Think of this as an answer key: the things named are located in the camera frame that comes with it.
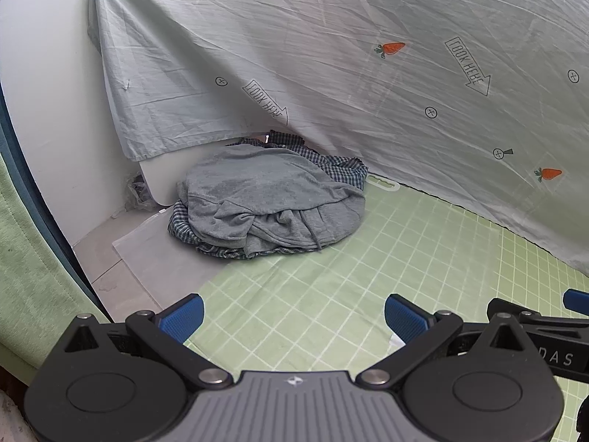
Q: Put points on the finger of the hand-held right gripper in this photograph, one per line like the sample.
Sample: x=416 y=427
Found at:
x=552 y=320
x=579 y=301

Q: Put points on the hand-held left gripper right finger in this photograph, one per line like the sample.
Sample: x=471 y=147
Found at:
x=407 y=320

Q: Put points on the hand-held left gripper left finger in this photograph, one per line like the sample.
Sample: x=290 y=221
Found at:
x=182 y=320

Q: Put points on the grey zip hoodie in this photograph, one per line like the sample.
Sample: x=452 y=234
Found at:
x=267 y=188

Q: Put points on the green grid mat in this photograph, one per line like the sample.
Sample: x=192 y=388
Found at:
x=349 y=294

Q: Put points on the dark blue cloth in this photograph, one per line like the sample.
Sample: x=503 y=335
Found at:
x=73 y=281

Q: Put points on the crumpled clear plastic bag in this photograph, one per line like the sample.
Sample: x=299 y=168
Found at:
x=140 y=191

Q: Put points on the white rounded panel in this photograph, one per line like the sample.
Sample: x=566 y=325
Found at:
x=175 y=175

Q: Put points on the blue plaid shirt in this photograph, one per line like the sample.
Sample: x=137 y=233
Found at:
x=340 y=168

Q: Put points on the green quilted blanket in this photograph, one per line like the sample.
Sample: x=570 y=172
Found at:
x=23 y=262

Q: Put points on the small pink clip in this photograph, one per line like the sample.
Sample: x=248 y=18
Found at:
x=264 y=137

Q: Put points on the pale carrot-print bed sheet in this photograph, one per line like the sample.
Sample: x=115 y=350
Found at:
x=322 y=55

